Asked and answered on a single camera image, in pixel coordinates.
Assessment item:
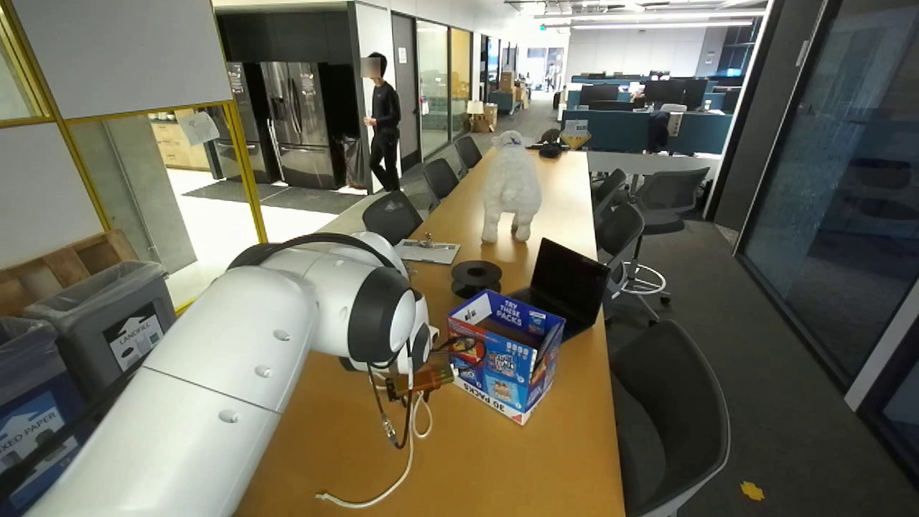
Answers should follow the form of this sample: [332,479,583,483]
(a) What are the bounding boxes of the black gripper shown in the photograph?
[397,327,453,410]

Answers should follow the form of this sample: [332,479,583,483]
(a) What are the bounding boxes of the white rope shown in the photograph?
[313,390,437,512]

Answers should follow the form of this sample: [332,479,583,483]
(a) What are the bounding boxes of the blue printed cardboard box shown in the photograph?
[445,288,569,429]

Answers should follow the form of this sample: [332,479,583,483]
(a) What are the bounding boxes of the black filament spool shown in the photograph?
[447,259,506,301]

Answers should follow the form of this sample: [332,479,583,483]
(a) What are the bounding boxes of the clipboard with paper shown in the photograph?
[392,236,463,268]

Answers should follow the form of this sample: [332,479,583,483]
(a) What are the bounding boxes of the dark office chair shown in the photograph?
[628,166,711,239]
[419,156,463,200]
[358,187,424,248]
[453,131,486,173]

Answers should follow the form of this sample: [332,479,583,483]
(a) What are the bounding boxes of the black laptop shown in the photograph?
[510,236,612,342]

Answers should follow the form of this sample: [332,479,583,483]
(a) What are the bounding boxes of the white sheep figure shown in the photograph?
[475,128,546,243]

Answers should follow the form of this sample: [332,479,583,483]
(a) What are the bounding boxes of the large grey office chair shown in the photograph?
[605,315,734,517]

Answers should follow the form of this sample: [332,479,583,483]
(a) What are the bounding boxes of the black object on table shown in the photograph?
[533,126,569,160]

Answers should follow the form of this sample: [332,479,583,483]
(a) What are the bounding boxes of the person in black clothes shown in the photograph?
[361,49,404,195]

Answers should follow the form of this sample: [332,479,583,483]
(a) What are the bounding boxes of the cardboard boxes stack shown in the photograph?
[465,97,498,134]

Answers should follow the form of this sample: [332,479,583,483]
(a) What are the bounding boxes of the grey lidded waste bin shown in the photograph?
[22,259,178,404]

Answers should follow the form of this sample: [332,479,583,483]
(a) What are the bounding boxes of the teal desk partition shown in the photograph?
[563,74,737,159]

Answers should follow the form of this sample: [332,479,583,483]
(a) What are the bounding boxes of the blue waste bin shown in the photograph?
[0,312,94,517]

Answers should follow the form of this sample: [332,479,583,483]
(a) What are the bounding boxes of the yellow framed partition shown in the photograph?
[0,0,272,271]

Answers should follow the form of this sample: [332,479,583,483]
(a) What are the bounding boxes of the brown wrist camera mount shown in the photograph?
[385,364,445,400]

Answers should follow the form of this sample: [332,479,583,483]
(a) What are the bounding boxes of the office chair with ring footrest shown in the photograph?
[593,195,671,309]

